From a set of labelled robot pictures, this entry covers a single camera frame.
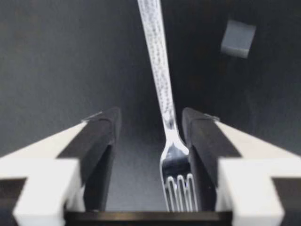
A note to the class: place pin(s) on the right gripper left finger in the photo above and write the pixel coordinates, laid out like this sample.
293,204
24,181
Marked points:
47,169

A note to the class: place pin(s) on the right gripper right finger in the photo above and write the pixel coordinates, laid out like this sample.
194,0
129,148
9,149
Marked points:
249,174

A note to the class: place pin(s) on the silver metal fork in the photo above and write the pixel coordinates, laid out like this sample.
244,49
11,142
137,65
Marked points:
162,94

